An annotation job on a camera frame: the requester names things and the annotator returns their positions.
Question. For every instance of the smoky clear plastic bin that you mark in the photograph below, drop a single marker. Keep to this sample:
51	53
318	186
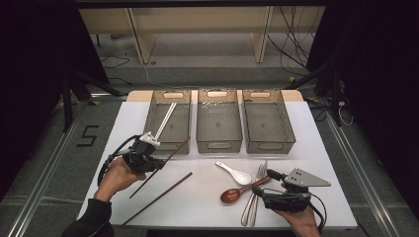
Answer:
219	126
178	125
267	126

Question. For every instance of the person's right hand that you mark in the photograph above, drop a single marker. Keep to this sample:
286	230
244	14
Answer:
303	220

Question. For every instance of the white table sheet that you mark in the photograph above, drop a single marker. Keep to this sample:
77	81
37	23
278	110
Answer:
204	210

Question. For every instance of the aluminium floor rail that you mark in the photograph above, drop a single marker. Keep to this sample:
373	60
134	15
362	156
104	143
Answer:
362	177
39	191

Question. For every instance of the brown wooden spoon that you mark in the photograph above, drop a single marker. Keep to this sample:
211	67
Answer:
230	196

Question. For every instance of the person's left hand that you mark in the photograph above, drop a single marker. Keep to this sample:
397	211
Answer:
115	179

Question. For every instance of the metal fork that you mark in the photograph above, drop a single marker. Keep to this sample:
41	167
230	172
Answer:
253	212
245	214

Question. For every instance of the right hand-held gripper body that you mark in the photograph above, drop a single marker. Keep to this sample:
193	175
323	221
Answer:
285	200

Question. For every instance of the black curtain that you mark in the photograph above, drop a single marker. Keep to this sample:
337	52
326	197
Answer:
29	82
385	82

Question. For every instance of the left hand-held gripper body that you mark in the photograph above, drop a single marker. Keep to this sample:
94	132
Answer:
141	154

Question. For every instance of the black metal stand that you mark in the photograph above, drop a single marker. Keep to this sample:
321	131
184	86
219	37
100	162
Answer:
67	102
336	98

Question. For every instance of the beige wooden desk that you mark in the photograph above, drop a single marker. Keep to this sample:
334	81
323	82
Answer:
197	19

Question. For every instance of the white ceramic spoon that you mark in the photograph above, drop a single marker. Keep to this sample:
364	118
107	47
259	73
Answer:
242	177

